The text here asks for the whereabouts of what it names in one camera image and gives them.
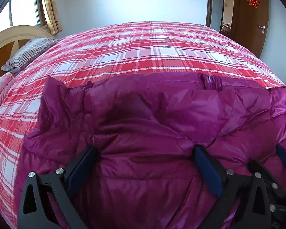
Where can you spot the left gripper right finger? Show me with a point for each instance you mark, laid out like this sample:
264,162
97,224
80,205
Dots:
253,210

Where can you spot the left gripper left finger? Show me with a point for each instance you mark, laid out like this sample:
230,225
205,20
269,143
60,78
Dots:
35,210

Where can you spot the magenta puffer jacket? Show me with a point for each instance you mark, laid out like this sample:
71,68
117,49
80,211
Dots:
145,127

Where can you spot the striped grey pillow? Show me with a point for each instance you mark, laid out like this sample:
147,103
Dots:
28,53

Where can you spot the cream wooden headboard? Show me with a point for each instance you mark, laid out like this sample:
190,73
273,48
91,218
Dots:
13,38

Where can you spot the brown wooden door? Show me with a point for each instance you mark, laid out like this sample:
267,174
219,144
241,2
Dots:
245,22

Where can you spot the red white plaid bedsheet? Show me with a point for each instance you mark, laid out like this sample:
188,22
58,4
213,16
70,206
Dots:
128,48

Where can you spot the red paper door decoration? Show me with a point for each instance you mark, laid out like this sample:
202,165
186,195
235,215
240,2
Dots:
254,3

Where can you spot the right yellow curtain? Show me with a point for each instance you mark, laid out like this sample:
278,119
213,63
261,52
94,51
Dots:
52,16

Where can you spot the silver door handle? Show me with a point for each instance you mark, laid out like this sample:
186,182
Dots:
263,29

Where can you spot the window with frame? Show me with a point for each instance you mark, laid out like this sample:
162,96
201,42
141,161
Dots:
22,12

